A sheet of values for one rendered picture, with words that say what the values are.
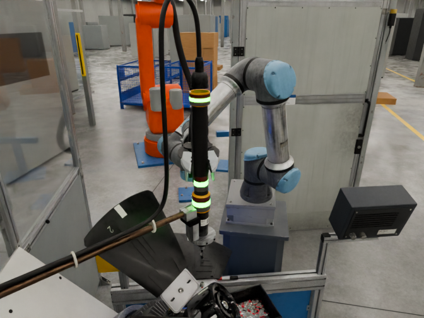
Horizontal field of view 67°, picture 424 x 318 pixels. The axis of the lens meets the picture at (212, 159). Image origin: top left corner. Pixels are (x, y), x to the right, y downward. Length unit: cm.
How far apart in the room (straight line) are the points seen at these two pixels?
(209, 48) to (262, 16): 610
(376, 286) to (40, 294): 246
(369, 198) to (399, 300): 160
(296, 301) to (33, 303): 111
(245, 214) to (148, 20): 346
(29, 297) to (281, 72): 90
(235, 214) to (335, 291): 145
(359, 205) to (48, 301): 103
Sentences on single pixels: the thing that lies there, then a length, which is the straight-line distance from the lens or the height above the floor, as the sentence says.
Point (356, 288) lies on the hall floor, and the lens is 282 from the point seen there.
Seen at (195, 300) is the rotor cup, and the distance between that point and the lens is 84.
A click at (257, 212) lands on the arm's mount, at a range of 146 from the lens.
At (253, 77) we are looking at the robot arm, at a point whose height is 168.
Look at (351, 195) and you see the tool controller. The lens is 134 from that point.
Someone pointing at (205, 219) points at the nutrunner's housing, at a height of 142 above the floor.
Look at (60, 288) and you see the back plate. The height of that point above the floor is 126.
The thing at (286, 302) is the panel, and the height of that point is 70.
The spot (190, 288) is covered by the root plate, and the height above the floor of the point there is 125.
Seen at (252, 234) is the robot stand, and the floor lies 100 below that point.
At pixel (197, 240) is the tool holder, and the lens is 80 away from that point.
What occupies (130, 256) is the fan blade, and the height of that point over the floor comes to 135.
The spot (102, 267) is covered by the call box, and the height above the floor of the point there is 101.
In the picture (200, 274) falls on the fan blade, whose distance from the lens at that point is 97.
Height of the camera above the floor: 185
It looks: 23 degrees down
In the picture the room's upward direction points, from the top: straight up
